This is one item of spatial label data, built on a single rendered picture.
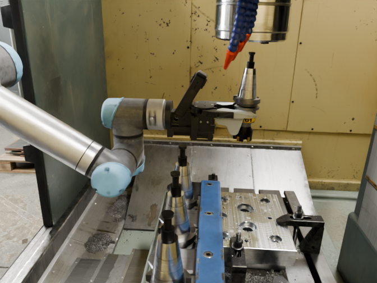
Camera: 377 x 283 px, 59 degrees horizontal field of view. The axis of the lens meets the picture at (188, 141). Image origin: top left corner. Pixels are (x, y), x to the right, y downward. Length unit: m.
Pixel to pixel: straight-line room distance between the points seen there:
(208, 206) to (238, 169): 1.20
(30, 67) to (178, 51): 0.85
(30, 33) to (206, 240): 0.87
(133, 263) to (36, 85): 0.68
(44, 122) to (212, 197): 0.37
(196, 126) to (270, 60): 1.09
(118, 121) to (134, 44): 1.06
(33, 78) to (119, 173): 0.58
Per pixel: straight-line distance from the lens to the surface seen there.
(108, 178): 0.71
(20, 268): 1.24
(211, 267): 0.49
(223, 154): 1.88
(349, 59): 1.93
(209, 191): 0.67
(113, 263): 1.30
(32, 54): 1.19
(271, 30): 0.72
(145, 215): 1.64
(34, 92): 1.19
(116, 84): 1.89
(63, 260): 1.43
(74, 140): 0.74
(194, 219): 0.60
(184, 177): 0.62
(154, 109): 0.79
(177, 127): 0.81
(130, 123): 0.81
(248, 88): 0.78
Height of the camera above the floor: 1.55
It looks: 21 degrees down
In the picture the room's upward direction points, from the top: 1 degrees clockwise
